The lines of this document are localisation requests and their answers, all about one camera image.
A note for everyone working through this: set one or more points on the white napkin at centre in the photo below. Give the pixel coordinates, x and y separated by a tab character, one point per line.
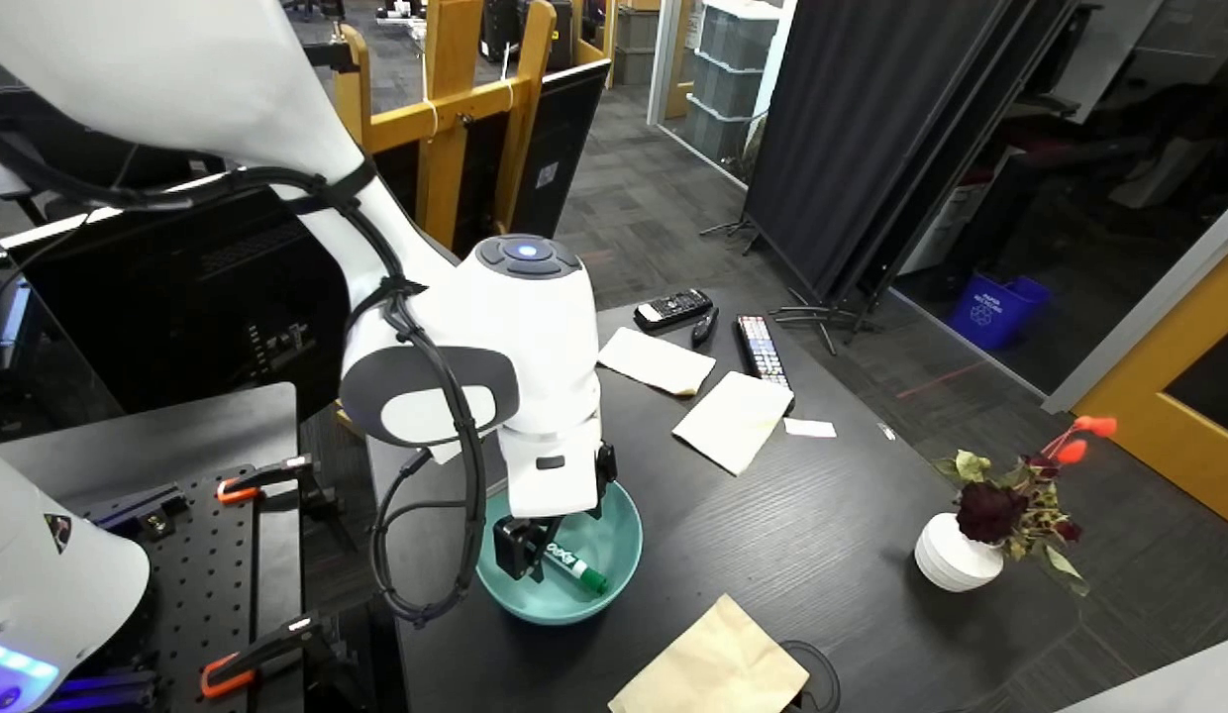
735	423

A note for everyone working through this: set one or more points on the green dry erase marker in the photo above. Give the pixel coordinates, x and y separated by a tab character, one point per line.
574	567

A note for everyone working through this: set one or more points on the tan napkin on right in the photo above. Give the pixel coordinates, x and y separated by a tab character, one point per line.
719	664

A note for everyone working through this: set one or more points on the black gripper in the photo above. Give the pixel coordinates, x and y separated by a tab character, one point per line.
520	544

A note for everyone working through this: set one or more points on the small white paper slip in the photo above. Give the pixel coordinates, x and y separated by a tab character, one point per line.
814	429

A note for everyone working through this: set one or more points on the black computer monitor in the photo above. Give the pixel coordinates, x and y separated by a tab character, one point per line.
190	301

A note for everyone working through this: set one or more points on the black remote control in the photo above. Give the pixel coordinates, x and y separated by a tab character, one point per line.
672	312

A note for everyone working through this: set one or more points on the upper orange handled clamp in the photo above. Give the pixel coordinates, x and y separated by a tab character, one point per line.
277	483

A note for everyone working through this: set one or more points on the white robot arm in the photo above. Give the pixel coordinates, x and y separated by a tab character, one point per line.
439	350

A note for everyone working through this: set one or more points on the stacked grey storage bins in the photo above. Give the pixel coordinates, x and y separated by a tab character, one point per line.
727	61

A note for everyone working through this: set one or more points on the white vase with flowers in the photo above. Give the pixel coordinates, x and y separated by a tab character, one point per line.
1009	515

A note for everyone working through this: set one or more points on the wooden frame stand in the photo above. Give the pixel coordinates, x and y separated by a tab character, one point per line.
475	156

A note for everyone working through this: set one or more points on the grey remote control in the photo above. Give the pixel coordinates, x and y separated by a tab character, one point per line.
756	350

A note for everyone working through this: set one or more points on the white napkin near remotes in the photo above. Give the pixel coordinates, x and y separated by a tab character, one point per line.
653	362

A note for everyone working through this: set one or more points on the blue recycling bin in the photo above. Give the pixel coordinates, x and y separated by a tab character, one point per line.
991	316

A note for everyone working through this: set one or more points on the orange handled clamp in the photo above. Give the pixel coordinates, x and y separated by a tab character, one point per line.
277	483
297	643

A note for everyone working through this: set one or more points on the lower orange handled clamp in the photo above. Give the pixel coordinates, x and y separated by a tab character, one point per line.
297	643

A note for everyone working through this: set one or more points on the teal blue bowl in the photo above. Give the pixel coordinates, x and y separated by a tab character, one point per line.
606	540

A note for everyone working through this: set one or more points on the black perforated side table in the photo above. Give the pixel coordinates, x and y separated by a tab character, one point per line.
219	576

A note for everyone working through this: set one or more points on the dark grey divider curtain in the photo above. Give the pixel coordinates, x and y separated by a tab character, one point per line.
866	95

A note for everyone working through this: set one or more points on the white device with purple light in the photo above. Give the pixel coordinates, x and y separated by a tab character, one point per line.
64	592

